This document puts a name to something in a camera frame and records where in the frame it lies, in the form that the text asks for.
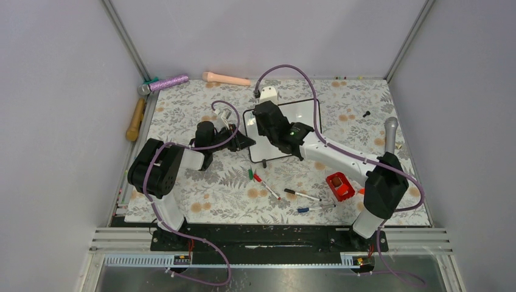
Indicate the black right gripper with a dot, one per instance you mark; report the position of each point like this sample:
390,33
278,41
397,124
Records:
260,130

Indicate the purple glitter microphone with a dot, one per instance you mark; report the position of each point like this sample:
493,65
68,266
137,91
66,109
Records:
156,84

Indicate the red marker pen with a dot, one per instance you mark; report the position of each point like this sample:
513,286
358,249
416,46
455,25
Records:
262,182

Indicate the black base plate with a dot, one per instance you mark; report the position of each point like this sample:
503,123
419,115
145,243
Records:
255,244

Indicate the blue marker pen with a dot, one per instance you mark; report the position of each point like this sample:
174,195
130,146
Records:
314,208

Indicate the red plastic box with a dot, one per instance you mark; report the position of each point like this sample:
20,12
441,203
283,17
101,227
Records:
340,186

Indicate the pink microphone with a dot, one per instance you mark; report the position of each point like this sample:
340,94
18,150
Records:
212,77

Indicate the white whiteboard black frame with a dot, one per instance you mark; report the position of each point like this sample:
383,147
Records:
298,111

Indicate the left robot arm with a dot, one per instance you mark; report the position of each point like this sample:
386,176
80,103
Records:
156,167

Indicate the silver microphone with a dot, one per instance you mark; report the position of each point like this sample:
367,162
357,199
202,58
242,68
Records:
391,125

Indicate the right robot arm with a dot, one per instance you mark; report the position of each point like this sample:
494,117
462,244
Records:
382,176

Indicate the gold microphone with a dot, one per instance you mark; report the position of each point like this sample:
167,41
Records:
132,132

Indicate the black marker pen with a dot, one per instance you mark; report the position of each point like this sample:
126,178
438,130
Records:
291,194

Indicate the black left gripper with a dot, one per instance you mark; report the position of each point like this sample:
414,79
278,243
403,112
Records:
240,142

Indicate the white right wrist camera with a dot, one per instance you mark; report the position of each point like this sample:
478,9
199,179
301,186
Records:
269,93

